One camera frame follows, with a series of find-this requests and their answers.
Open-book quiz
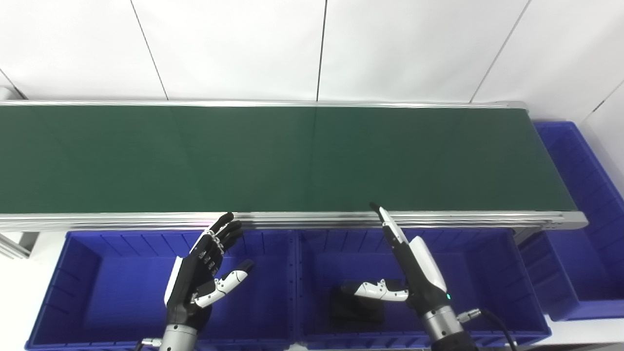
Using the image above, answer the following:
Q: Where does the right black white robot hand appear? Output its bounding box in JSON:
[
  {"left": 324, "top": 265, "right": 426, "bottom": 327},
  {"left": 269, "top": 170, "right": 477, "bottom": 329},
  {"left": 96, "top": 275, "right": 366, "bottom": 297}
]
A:
[{"left": 341, "top": 202, "right": 452, "bottom": 317}]

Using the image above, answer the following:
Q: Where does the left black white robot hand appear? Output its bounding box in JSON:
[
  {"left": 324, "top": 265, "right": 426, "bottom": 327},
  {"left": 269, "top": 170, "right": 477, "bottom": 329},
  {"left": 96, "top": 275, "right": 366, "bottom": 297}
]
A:
[{"left": 163, "top": 212, "right": 255, "bottom": 332}]

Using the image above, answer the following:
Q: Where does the black cylinder block part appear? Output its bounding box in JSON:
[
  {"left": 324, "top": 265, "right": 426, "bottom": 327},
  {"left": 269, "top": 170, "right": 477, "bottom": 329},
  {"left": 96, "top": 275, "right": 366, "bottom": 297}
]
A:
[{"left": 329, "top": 280, "right": 387, "bottom": 325}]

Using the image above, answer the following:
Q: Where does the blue plastic bin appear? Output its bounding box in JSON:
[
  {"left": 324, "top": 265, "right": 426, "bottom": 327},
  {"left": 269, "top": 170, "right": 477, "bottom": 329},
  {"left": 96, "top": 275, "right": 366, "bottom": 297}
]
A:
[
  {"left": 292, "top": 228, "right": 553, "bottom": 350},
  {"left": 518, "top": 121, "right": 624, "bottom": 322},
  {"left": 24, "top": 230, "right": 298, "bottom": 351}
]

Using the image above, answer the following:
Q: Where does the aluminium conveyor leg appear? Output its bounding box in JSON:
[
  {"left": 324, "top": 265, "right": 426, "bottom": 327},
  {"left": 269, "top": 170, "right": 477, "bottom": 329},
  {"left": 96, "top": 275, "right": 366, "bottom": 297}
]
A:
[
  {"left": 511, "top": 228, "right": 543, "bottom": 245},
  {"left": 0, "top": 231, "right": 40, "bottom": 259}
]

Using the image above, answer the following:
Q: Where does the green conveyor belt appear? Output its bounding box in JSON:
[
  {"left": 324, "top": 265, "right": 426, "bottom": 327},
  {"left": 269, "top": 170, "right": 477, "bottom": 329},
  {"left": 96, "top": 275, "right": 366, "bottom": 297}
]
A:
[
  {"left": 0, "top": 87, "right": 589, "bottom": 244},
  {"left": 0, "top": 105, "right": 579, "bottom": 214}
]

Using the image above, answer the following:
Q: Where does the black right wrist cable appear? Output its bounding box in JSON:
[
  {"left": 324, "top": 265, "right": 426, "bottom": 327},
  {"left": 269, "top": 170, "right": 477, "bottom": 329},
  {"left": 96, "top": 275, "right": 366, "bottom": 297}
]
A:
[{"left": 456, "top": 307, "right": 518, "bottom": 351}]

